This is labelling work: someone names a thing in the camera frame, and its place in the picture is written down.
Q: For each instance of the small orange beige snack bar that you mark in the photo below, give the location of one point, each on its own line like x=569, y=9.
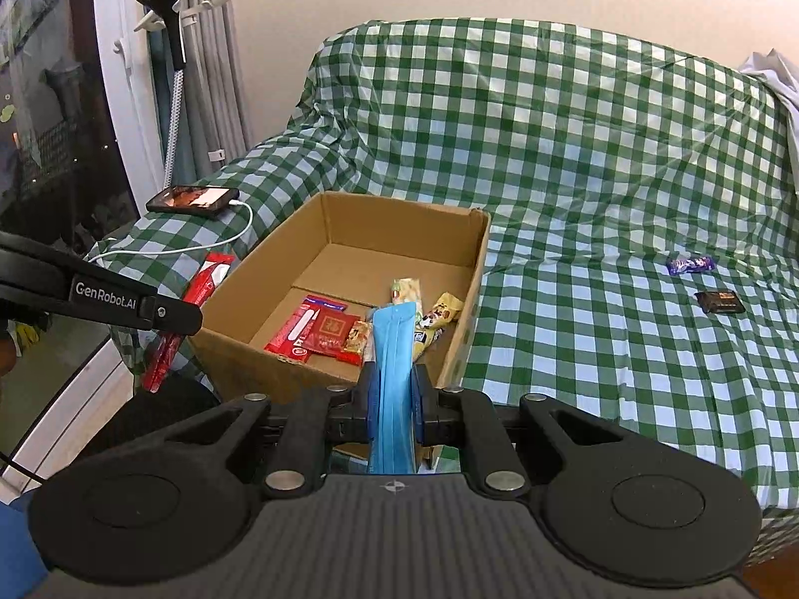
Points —
x=356, y=343

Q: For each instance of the person's left hand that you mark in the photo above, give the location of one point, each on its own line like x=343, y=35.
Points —
x=6, y=352

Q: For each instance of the grey curtain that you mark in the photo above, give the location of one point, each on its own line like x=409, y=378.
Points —
x=221, y=87

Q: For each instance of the purple snack packet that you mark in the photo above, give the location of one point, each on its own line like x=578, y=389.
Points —
x=690, y=264

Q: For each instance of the person's blue clothing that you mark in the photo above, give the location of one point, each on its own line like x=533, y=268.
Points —
x=15, y=543

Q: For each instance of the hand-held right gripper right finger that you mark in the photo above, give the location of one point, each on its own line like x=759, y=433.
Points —
x=423, y=412

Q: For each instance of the yellow cartoon snack packet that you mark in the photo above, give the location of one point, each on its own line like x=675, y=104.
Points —
x=444, y=312

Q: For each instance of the long red white snack packet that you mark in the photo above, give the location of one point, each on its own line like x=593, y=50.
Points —
x=209, y=277

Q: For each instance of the dark brown chocolate packet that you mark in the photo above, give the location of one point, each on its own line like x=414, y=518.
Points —
x=719, y=302

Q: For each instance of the light blue snack packet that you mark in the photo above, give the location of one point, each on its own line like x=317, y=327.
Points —
x=393, y=374

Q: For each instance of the brown cardboard box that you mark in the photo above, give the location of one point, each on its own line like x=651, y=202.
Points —
x=349, y=262

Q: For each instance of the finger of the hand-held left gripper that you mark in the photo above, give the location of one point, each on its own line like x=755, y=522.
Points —
x=106, y=299

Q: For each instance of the white printed cloth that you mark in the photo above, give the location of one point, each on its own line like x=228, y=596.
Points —
x=780, y=75

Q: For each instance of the square red packet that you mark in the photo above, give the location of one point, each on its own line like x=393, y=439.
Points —
x=328, y=334

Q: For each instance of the black smartphone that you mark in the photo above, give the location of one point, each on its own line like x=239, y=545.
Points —
x=193, y=199

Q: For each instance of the flat red white packet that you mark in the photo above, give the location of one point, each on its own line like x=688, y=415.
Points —
x=293, y=327

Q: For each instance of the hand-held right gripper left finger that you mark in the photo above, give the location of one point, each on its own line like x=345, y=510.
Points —
x=356, y=412

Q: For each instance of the white framed glass door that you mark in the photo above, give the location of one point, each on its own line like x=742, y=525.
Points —
x=56, y=106

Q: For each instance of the black garment steamer head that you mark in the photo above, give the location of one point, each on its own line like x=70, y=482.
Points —
x=163, y=19

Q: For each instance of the green checkered cloth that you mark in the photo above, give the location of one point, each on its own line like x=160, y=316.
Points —
x=562, y=168

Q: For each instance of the pale green yellow packet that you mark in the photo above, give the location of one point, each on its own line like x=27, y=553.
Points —
x=407, y=292

